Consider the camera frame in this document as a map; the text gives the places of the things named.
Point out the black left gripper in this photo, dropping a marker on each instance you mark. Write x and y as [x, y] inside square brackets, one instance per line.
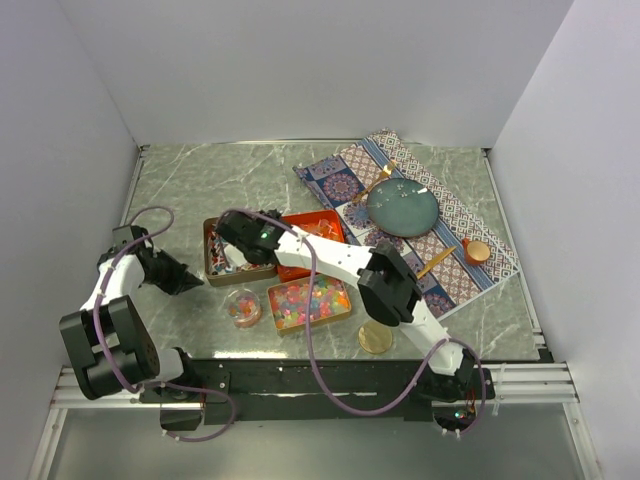
[180, 280]

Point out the clear plastic jar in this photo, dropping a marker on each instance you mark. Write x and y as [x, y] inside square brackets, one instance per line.
[243, 308]

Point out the orange tin lollipop candies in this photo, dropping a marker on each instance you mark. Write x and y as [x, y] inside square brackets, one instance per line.
[323, 223]

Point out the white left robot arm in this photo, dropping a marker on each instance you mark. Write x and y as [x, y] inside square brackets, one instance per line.
[106, 340]

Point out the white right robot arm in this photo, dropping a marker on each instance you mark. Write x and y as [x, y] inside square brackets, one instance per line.
[387, 285]

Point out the gold tin colourful jelly candies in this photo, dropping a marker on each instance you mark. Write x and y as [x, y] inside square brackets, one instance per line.
[292, 306]

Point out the gold round jar lid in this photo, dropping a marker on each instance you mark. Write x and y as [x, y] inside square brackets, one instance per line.
[375, 338]

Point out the teal round plate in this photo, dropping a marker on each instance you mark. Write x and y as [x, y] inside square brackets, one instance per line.
[402, 208]

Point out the gold fork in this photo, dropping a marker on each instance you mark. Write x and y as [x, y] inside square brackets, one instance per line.
[385, 173]

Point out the gold knife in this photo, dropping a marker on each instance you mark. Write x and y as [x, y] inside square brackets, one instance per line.
[436, 260]

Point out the patterned blue placemat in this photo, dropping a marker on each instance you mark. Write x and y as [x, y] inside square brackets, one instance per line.
[336, 179]

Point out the small copper cup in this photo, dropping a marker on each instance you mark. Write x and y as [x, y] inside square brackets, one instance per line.
[476, 252]

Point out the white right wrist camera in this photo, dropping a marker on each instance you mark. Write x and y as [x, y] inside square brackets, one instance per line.
[233, 258]

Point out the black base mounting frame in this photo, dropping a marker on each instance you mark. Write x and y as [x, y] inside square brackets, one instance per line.
[263, 390]

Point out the aluminium rail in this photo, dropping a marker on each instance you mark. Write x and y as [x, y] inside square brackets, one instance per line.
[531, 383]

